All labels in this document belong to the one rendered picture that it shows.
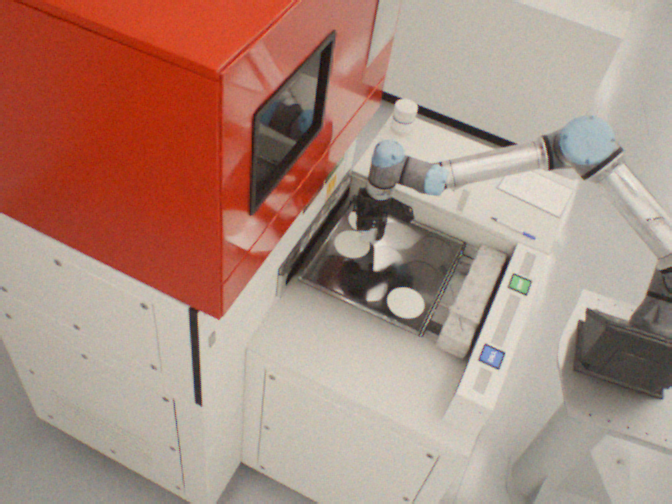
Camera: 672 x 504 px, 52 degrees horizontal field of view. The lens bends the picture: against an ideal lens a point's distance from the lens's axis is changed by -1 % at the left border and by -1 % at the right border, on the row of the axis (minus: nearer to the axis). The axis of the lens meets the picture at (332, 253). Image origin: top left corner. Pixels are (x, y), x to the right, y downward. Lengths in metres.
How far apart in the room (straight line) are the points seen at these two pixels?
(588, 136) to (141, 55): 1.07
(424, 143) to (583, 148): 0.67
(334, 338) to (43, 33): 1.10
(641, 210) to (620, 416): 0.56
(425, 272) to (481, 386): 0.40
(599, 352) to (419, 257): 0.54
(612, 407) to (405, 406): 0.56
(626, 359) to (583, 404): 0.16
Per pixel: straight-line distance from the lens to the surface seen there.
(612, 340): 1.91
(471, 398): 1.70
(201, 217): 1.19
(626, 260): 3.61
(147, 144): 1.15
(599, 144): 1.74
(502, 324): 1.85
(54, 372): 2.18
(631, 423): 2.02
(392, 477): 2.05
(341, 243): 1.98
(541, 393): 2.97
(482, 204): 2.11
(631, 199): 1.77
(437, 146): 2.25
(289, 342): 1.86
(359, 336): 1.89
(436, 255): 2.01
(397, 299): 1.89
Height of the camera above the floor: 2.39
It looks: 50 degrees down
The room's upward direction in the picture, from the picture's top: 11 degrees clockwise
